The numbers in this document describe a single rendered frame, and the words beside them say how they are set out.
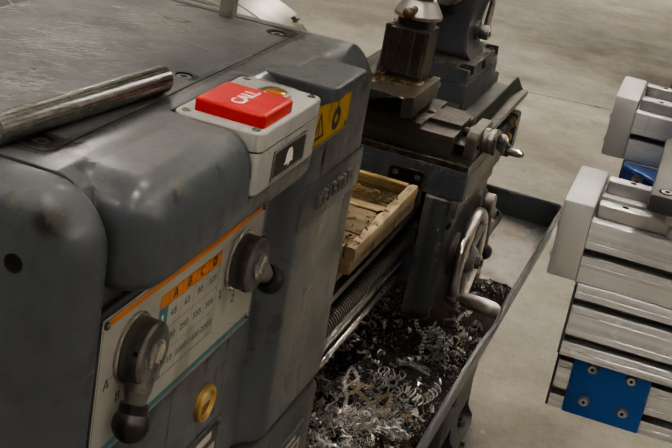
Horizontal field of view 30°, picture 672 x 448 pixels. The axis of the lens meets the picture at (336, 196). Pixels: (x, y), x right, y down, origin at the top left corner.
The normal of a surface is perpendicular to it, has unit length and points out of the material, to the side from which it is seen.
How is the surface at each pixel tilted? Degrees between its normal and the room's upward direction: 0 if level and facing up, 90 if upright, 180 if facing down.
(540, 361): 0
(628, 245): 90
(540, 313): 0
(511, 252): 0
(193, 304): 90
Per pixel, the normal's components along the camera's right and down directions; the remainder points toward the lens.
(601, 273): -0.31, 0.29
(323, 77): 0.17, -0.92
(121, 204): -0.09, -0.21
